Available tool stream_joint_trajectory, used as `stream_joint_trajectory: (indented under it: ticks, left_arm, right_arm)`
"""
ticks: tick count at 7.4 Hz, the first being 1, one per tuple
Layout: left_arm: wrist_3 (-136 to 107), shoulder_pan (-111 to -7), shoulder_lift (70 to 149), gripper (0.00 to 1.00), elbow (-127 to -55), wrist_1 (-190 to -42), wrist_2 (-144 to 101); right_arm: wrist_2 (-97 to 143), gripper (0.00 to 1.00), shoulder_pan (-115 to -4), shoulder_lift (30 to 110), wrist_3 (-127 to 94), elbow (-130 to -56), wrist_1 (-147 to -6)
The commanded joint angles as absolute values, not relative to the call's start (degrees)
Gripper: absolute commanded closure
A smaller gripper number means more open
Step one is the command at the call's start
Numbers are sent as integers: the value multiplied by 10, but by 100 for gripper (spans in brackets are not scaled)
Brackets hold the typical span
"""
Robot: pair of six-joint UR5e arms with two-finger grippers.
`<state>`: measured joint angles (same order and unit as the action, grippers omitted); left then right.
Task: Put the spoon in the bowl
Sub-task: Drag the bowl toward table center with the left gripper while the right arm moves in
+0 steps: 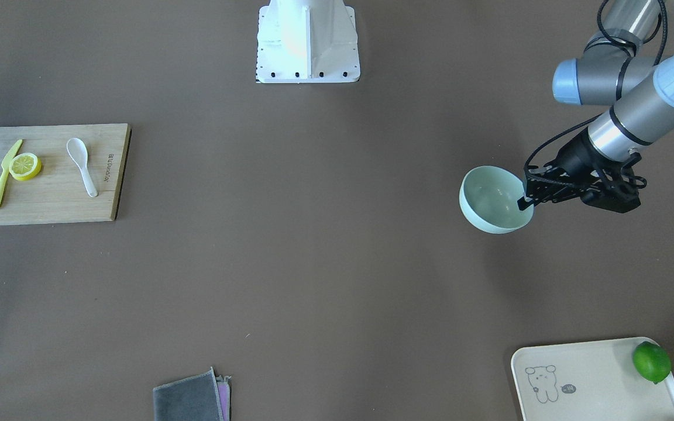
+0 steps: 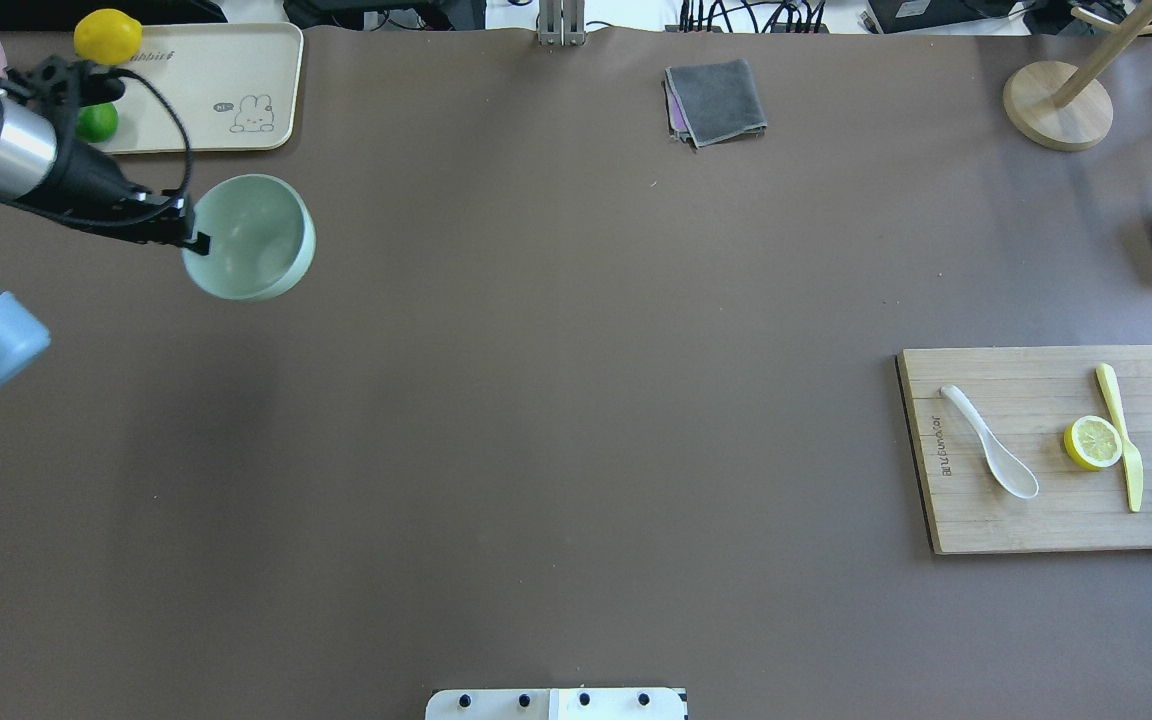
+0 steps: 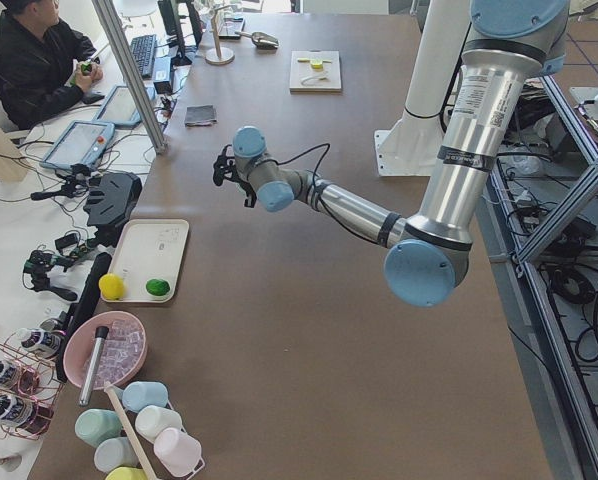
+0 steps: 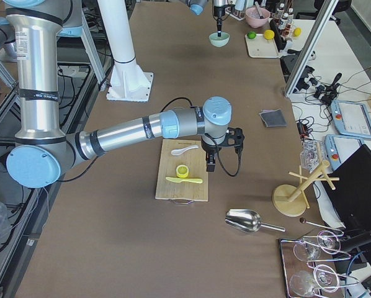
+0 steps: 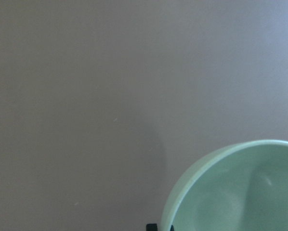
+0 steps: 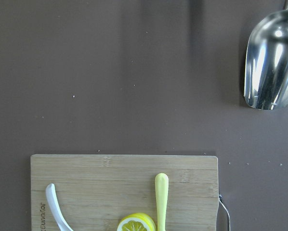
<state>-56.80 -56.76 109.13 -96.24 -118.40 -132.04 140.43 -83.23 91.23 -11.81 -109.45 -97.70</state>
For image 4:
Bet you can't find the clear glass mug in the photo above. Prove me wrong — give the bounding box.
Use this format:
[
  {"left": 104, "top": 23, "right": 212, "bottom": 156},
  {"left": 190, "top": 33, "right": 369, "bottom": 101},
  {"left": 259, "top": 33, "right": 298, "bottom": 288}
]
[{"left": 300, "top": 140, "right": 326, "bottom": 172}]

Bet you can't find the steel scoop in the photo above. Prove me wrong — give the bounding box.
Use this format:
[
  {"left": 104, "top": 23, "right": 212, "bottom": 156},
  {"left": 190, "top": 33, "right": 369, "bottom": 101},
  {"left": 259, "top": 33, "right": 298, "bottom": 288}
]
[{"left": 225, "top": 209, "right": 286, "bottom": 233}]

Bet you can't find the yellow lemon slice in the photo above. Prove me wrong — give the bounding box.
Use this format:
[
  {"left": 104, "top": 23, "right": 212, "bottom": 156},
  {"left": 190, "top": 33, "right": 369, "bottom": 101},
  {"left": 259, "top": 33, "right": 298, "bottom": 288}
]
[{"left": 176, "top": 165, "right": 189, "bottom": 178}]

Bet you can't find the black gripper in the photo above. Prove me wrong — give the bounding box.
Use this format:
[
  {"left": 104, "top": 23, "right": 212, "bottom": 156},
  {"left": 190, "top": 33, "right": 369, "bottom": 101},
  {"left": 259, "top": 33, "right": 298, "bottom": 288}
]
[{"left": 202, "top": 137, "right": 220, "bottom": 173}]

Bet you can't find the light green bowl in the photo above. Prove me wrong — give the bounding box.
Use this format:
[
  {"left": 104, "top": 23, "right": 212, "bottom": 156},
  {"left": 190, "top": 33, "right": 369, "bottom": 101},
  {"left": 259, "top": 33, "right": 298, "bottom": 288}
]
[{"left": 208, "top": 32, "right": 230, "bottom": 48}]

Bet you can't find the white ceramic spoon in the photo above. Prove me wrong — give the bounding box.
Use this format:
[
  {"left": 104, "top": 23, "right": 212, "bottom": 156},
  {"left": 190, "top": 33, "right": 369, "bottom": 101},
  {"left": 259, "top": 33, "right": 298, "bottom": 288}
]
[{"left": 171, "top": 144, "right": 199, "bottom": 156}]

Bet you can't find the black monitor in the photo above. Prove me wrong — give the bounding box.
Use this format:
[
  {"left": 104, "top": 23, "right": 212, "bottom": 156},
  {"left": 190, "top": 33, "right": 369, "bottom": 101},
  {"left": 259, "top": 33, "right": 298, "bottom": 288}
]
[{"left": 325, "top": 145, "right": 371, "bottom": 230}]

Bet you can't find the teach pendant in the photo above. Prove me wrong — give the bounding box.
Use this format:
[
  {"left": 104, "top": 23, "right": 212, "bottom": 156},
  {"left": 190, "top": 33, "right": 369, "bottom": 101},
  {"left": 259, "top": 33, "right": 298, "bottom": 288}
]
[
  {"left": 324, "top": 134, "right": 364, "bottom": 170},
  {"left": 330, "top": 99, "right": 371, "bottom": 139}
]

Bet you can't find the wine glass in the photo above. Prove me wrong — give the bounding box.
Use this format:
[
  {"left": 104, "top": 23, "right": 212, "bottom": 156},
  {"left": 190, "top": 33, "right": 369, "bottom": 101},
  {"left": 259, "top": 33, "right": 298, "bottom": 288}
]
[
  {"left": 290, "top": 264, "right": 340, "bottom": 297},
  {"left": 293, "top": 230, "right": 340, "bottom": 261}
]

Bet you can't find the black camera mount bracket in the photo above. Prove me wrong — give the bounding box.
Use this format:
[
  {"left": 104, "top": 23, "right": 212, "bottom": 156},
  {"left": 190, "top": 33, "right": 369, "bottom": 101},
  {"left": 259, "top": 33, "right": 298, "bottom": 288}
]
[{"left": 224, "top": 127, "right": 244, "bottom": 154}]

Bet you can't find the wooden mug tree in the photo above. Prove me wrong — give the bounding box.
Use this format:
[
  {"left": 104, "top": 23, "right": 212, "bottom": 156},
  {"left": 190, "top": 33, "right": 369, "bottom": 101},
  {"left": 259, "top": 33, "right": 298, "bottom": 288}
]
[{"left": 272, "top": 142, "right": 340, "bottom": 217}]

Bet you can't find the aluminium frame post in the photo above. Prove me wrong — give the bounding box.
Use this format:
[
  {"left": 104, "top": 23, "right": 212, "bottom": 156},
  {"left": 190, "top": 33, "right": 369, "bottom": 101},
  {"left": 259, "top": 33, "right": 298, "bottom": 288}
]
[{"left": 284, "top": 0, "right": 338, "bottom": 99}]

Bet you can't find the cream rabbit tray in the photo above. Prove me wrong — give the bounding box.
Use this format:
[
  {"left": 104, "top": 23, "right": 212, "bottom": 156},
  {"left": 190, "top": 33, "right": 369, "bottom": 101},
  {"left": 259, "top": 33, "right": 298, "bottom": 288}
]
[{"left": 244, "top": 34, "right": 279, "bottom": 58}]

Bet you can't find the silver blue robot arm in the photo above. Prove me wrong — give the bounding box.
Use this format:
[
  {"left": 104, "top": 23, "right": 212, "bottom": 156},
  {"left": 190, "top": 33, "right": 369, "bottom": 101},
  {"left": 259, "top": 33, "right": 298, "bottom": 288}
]
[{"left": 6, "top": 1, "right": 235, "bottom": 188}]

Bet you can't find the lower teach pendant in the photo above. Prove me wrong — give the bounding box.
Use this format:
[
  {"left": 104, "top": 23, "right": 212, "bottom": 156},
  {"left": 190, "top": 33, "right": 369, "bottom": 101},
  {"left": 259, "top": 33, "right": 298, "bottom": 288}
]
[{"left": 324, "top": 134, "right": 364, "bottom": 170}]

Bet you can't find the green lime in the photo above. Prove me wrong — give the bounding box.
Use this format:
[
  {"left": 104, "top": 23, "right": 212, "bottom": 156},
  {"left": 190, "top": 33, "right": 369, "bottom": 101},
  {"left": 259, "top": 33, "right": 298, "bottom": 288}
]
[{"left": 248, "top": 31, "right": 256, "bottom": 39}]

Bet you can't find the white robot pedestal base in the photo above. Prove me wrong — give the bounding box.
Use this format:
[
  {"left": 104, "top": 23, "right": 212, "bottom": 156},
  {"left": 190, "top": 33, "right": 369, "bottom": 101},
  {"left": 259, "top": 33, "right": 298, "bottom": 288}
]
[{"left": 98, "top": 0, "right": 153, "bottom": 102}]

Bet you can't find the pink bowl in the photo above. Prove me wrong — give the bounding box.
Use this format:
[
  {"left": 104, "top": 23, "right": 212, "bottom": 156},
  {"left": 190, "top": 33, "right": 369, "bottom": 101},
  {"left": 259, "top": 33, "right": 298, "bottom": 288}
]
[{"left": 245, "top": 6, "right": 270, "bottom": 28}]

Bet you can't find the upper teach pendant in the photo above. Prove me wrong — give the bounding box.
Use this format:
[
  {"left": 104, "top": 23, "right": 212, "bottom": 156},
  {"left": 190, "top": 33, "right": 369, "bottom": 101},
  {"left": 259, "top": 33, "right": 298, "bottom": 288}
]
[{"left": 330, "top": 99, "right": 371, "bottom": 139}]

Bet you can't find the grey folded cloth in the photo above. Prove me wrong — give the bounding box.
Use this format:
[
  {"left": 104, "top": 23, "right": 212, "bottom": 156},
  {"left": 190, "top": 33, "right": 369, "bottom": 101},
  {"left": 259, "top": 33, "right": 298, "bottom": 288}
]
[{"left": 259, "top": 109, "right": 287, "bottom": 128}]

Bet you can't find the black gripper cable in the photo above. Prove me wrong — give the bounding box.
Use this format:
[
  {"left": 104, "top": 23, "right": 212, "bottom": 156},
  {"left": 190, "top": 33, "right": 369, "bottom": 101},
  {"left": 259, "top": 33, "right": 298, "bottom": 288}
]
[{"left": 203, "top": 133, "right": 244, "bottom": 178}]

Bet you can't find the yellow plastic knife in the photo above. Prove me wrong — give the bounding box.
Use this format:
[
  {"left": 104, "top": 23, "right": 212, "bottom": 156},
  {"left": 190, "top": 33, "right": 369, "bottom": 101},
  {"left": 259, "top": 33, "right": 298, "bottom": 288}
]
[{"left": 165, "top": 176, "right": 203, "bottom": 184}]

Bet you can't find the bamboo cutting board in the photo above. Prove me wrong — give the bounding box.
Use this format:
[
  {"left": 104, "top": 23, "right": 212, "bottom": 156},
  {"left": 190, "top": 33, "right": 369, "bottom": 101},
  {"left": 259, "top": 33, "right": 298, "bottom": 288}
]
[{"left": 155, "top": 139, "right": 208, "bottom": 202}]

